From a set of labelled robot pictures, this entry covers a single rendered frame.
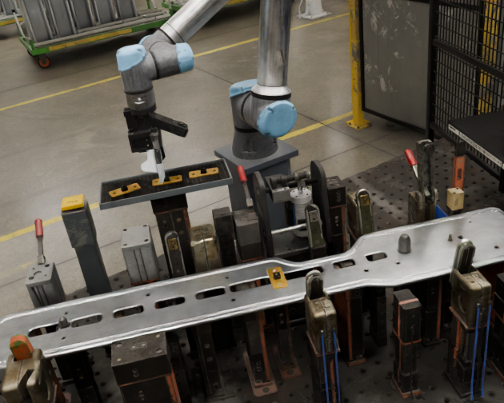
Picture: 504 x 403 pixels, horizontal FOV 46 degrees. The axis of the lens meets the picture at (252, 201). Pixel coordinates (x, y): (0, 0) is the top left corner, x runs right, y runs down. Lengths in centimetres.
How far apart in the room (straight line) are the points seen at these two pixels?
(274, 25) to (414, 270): 74
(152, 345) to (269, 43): 86
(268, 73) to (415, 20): 252
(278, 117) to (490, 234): 65
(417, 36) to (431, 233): 262
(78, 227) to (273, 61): 71
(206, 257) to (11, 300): 210
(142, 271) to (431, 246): 75
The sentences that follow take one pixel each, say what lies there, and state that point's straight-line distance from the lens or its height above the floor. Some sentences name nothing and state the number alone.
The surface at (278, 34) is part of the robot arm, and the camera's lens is 167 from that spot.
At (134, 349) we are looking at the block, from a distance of 134.
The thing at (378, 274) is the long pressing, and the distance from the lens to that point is 149.
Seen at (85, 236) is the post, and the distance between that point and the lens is 173.
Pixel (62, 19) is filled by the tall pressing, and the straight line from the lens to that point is 813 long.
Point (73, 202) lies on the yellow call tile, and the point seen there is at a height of 116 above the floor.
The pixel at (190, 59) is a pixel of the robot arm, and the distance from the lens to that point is 158.
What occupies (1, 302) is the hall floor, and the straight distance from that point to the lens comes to 355.
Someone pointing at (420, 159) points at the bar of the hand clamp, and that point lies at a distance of 165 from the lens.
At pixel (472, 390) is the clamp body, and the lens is 161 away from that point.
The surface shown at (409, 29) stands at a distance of 418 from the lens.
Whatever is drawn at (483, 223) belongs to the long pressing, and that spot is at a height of 100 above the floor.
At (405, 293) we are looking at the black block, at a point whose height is 99.
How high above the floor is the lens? 191
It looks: 29 degrees down
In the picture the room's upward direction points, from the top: 8 degrees counter-clockwise
